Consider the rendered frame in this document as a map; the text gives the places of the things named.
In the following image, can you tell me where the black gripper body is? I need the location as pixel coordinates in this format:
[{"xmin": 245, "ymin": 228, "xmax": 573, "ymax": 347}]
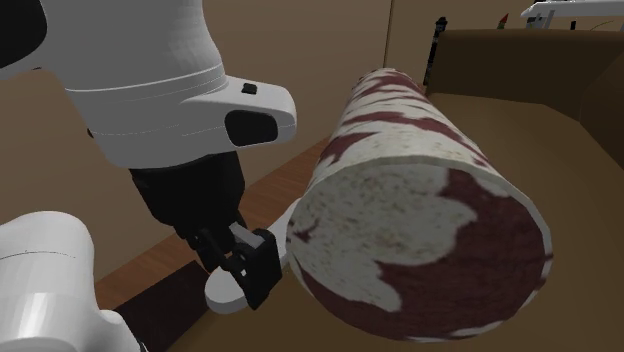
[{"xmin": 128, "ymin": 151, "xmax": 248, "ymax": 241}]

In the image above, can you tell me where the black slender post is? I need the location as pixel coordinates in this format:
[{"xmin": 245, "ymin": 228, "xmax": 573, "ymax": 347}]
[{"xmin": 422, "ymin": 16, "xmax": 449, "ymax": 87}]

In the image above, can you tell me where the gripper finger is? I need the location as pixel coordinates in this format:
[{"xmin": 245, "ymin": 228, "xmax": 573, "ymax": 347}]
[
  {"xmin": 220, "ymin": 227, "xmax": 284, "ymax": 311},
  {"xmin": 186, "ymin": 225, "xmax": 238, "ymax": 273}
]

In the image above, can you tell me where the white flat oblong object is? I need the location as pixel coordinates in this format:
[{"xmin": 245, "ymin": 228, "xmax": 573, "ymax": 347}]
[{"xmin": 204, "ymin": 197, "xmax": 303, "ymax": 316}]

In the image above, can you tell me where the red and white bolster pillow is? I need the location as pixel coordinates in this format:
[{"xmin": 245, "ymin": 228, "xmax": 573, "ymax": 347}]
[{"xmin": 284, "ymin": 67, "xmax": 555, "ymax": 342}]

